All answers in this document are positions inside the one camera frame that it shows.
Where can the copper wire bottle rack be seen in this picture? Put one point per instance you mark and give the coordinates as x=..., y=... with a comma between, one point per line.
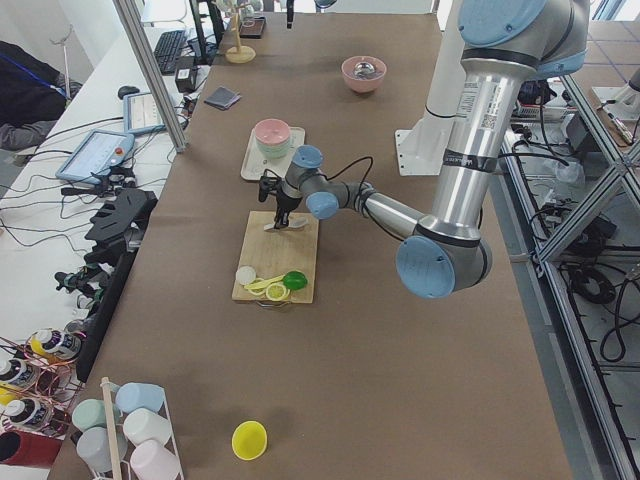
x=58, y=385

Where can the black keyboard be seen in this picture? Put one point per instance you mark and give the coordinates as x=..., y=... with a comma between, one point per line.
x=168, y=49

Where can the white wire cup rack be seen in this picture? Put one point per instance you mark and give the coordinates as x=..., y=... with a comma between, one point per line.
x=120, y=447

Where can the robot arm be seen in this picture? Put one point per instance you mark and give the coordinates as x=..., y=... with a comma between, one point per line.
x=504, y=44

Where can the black tray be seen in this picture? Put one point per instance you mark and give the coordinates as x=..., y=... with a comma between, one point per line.
x=252, y=28

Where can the cream rabbit tray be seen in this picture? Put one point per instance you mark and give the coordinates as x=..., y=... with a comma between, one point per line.
x=254, y=162

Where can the lemon slice near lime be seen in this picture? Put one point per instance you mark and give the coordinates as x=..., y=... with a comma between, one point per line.
x=277, y=292

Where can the large pink ice bowl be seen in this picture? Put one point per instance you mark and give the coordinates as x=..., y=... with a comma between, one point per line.
x=362, y=86

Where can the wooden cup tree stand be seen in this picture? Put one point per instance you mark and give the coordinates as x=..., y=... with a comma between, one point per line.
x=239, y=53

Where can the green bowl stack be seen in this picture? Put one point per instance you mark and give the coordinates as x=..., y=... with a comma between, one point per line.
x=274, y=151

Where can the white cup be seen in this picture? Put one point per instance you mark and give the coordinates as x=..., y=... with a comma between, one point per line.
x=143, y=424

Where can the grey folded cloth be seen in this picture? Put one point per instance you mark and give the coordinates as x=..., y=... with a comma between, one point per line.
x=222, y=98

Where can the yellow plastic knife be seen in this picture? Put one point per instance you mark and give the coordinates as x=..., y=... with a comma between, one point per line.
x=272, y=280

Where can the pink cup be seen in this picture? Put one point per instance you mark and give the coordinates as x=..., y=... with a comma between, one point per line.
x=152, y=461

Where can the light blue cup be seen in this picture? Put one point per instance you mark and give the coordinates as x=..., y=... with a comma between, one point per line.
x=134, y=395

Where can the blue teach pendant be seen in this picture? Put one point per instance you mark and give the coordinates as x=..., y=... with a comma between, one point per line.
x=141, y=114
x=99, y=152

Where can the tea bottle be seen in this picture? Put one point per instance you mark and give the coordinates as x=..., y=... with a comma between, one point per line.
x=19, y=374
x=28, y=413
x=62, y=345

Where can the green lime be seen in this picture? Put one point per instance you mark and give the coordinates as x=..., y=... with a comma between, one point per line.
x=295, y=280

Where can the metal tongs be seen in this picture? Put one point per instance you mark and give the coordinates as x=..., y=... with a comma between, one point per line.
x=270, y=306

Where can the lemon slice near bun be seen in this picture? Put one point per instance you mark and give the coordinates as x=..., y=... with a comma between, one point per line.
x=256, y=288

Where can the small pink bowl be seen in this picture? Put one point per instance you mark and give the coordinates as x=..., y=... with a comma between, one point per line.
x=272, y=131

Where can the pale green cup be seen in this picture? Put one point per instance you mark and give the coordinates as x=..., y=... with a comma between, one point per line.
x=88, y=414

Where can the white steamed bun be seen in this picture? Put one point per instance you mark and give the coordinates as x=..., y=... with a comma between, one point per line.
x=245, y=275

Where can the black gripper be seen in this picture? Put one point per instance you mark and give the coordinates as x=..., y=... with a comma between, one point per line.
x=286, y=202

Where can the bamboo cutting board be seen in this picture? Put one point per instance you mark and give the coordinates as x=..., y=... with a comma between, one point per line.
x=273, y=253

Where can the grey cup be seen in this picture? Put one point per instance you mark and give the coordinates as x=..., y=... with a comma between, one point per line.
x=93, y=449

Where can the aluminium frame post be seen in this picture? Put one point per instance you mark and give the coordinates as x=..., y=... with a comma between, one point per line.
x=131, y=21

